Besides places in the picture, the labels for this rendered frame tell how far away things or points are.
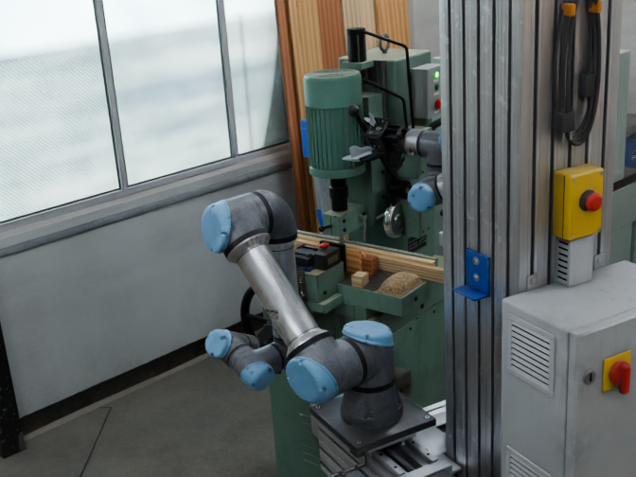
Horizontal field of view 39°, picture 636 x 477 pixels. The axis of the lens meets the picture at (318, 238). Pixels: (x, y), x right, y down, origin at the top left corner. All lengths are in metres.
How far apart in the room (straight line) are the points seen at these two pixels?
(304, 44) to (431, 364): 1.79
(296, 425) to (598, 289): 1.51
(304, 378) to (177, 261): 2.19
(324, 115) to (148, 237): 1.53
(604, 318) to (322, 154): 1.25
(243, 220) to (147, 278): 1.98
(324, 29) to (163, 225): 1.21
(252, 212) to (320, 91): 0.66
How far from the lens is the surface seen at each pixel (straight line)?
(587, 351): 1.69
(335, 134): 2.70
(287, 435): 3.16
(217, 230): 2.11
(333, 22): 4.43
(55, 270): 3.81
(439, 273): 2.71
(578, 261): 1.85
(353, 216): 2.86
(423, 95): 2.91
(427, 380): 3.10
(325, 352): 2.01
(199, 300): 4.27
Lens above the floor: 1.96
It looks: 20 degrees down
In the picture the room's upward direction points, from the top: 4 degrees counter-clockwise
